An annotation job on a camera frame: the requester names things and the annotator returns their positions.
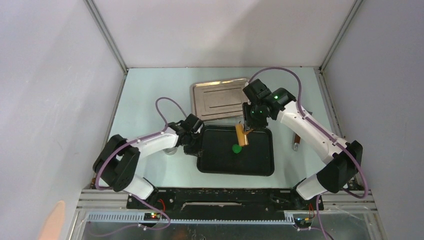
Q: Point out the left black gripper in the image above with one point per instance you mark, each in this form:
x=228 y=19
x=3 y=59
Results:
x=194 y=150

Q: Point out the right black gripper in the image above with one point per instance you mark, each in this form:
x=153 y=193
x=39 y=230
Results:
x=250 y=124

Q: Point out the wooden dough roller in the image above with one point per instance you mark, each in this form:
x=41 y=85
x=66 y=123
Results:
x=242 y=134

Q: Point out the black plastic tray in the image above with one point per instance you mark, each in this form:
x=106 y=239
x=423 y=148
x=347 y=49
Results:
x=217 y=157

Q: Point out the green dough piece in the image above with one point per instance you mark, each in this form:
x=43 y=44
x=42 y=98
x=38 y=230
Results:
x=236 y=148

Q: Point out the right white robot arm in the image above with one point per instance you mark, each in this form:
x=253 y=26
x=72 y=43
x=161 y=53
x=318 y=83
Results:
x=342 y=159

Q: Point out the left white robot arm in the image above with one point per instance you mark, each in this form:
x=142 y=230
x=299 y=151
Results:
x=116 y=165

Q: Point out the silver metal tray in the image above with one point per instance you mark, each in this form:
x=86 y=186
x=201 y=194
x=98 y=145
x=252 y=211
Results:
x=219 y=99

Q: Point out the metal scraper with wooden handle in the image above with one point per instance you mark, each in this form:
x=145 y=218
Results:
x=296 y=142

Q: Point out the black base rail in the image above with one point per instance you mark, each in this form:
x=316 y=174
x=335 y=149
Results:
x=230 y=204

